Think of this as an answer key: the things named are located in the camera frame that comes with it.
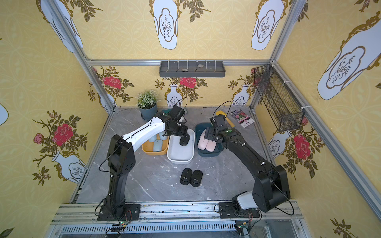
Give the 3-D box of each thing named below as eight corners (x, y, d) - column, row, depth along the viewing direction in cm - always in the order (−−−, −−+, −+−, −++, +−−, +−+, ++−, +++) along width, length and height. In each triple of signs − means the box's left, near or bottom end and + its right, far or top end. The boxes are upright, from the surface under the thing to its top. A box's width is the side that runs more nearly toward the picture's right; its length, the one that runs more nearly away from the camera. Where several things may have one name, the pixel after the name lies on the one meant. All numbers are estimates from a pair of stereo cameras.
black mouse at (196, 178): (189, 185, 84) (189, 183, 82) (193, 170, 90) (193, 168, 87) (200, 188, 83) (200, 186, 81) (203, 173, 89) (203, 171, 86)
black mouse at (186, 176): (179, 183, 85) (179, 181, 82) (183, 168, 90) (183, 166, 88) (189, 186, 84) (189, 184, 81) (192, 171, 90) (193, 169, 87)
